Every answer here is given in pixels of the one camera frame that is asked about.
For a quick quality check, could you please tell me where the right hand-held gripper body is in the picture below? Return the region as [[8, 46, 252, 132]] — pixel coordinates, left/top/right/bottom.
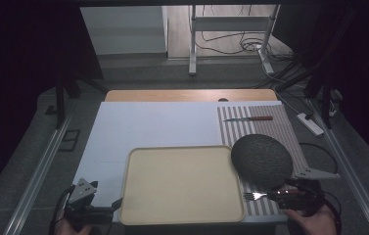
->
[[271, 167, 342, 218]]

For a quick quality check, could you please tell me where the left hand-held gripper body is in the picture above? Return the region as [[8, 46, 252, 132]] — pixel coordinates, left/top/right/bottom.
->
[[64, 177, 115, 227]]

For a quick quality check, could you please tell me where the fork with red-brown handle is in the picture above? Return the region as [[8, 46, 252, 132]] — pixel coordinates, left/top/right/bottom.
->
[[243, 188, 301, 202]]

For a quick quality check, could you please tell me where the person's right hand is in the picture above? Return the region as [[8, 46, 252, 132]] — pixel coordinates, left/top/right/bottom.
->
[[285, 205, 339, 235]]

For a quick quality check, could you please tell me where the person's left hand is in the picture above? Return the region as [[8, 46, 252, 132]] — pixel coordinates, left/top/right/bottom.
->
[[54, 209, 92, 235]]

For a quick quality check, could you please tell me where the dark grey round plate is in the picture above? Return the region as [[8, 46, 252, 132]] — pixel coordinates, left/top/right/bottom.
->
[[230, 133, 295, 191]]

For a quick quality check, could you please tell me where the grey striped placemat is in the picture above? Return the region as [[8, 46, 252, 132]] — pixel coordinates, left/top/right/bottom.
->
[[216, 104, 311, 217]]

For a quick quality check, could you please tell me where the white power strip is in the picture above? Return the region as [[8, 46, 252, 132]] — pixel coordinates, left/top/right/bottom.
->
[[296, 112, 325, 137]]

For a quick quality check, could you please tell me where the beige rectangular tray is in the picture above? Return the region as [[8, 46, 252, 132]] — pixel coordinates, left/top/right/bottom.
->
[[118, 144, 247, 226]]

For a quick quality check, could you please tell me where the white table board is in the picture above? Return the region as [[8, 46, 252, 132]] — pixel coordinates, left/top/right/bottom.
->
[[71, 100, 288, 224]]

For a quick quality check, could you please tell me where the black metal stand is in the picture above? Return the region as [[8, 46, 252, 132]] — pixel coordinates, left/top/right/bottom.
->
[[303, 62, 345, 130], [53, 55, 111, 130]]

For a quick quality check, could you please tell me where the white cabinet panel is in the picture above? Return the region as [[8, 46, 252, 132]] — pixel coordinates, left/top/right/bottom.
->
[[79, 5, 168, 56]]

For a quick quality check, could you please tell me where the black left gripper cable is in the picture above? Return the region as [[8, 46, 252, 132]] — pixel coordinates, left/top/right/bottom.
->
[[48, 184, 76, 235]]

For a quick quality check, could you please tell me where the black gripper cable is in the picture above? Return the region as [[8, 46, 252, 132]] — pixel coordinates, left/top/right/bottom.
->
[[322, 190, 344, 235], [48, 184, 76, 235]]

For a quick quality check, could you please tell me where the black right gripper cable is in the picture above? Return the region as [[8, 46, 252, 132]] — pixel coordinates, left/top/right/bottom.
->
[[322, 190, 344, 235]]

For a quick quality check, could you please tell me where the aluminium floor rail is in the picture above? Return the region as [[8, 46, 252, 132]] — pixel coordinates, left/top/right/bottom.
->
[[3, 109, 76, 235], [304, 97, 369, 235]]

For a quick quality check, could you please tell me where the black looped cable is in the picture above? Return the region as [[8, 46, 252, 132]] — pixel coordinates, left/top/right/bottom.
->
[[299, 142, 340, 175]]

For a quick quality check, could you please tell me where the knife with red-brown handle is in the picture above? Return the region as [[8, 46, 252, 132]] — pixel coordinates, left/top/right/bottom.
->
[[223, 115, 274, 122]]

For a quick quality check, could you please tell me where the tangle of black floor cables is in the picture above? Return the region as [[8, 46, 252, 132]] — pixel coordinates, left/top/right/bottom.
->
[[194, 4, 307, 90]]

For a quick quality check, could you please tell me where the white metal stand frame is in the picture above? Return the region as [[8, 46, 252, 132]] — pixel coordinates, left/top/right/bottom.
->
[[188, 4, 282, 77]]

